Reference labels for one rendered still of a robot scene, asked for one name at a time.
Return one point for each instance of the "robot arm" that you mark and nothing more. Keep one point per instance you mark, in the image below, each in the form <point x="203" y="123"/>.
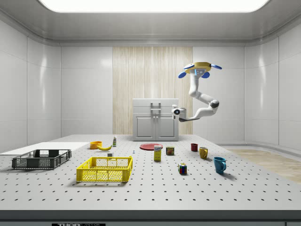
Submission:
<point x="194" y="87"/>

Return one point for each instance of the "white cabinet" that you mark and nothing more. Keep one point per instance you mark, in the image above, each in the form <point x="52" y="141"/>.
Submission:
<point x="145" y="127"/>

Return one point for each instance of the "red plate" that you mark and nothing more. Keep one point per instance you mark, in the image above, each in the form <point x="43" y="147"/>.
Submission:
<point x="148" y="147"/>

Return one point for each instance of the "yellow box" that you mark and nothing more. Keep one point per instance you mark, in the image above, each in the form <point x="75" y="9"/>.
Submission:
<point x="157" y="154"/>

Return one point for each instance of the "flat-sided can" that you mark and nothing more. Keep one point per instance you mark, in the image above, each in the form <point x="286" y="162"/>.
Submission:
<point x="169" y="151"/>

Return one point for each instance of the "small white bottle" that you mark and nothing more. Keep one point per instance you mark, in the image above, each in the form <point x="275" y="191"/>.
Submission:
<point x="114" y="142"/>

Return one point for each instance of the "red mug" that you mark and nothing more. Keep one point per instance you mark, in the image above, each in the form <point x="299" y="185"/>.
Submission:
<point x="193" y="147"/>

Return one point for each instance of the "banana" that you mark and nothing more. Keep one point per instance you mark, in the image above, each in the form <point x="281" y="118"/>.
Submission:
<point x="104" y="148"/>

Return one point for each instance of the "grey cube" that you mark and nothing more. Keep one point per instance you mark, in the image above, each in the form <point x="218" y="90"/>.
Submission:
<point x="110" y="155"/>

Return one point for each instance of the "puzzle cube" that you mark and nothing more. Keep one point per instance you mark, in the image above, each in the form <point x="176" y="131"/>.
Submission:
<point x="182" y="169"/>

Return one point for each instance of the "yellow bowl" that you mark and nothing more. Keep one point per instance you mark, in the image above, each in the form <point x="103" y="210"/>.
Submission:
<point x="94" y="146"/>

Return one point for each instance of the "yellow mug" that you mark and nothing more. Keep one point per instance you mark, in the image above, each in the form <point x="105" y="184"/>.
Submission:
<point x="202" y="153"/>

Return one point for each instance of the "yellow basket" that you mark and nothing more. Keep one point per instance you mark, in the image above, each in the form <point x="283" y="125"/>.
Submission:
<point x="101" y="179"/>

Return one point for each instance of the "blue mug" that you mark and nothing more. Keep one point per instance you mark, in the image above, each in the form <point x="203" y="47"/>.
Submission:
<point x="219" y="164"/>

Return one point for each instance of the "dark grey basket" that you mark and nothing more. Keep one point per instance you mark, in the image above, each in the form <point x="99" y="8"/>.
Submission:
<point x="35" y="166"/>

